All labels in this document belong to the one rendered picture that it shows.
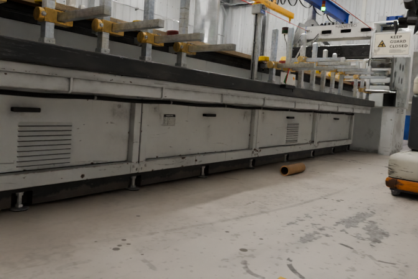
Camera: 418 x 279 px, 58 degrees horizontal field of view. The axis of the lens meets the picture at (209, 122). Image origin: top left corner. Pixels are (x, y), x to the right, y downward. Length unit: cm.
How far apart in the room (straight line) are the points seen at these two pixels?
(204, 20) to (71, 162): 553
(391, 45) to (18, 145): 466
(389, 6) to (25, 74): 1144
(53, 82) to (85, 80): 14
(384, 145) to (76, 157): 426
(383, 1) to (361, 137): 732
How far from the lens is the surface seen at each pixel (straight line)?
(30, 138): 181
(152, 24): 152
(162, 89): 194
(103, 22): 169
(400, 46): 543
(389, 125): 540
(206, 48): 197
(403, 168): 271
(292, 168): 301
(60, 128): 187
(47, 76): 158
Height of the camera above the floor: 52
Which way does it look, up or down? 3 degrees down
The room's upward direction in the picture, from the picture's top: 4 degrees clockwise
